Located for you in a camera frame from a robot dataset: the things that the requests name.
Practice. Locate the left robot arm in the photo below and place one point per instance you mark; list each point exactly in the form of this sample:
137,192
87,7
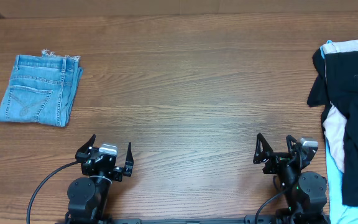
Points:
88,195

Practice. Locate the folded blue denim shorts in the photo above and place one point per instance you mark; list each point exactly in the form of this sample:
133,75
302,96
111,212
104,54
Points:
41,89

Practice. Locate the light blue garment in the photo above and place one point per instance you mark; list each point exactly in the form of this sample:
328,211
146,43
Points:
339,213

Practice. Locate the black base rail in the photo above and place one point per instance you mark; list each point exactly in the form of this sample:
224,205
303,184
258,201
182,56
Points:
248,219

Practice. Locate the black garment under pile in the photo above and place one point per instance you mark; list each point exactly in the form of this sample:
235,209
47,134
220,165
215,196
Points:
318,95

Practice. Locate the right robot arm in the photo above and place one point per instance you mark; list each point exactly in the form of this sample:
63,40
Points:
304,192

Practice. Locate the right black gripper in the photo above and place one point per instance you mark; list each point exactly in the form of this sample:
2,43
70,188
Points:
278,160

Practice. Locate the black shorts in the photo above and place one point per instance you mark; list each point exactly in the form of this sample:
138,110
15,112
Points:
342,84

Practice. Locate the light pink shorts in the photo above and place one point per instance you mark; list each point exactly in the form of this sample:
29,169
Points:
335,122

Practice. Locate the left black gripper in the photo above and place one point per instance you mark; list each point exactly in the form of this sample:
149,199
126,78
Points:
82,154

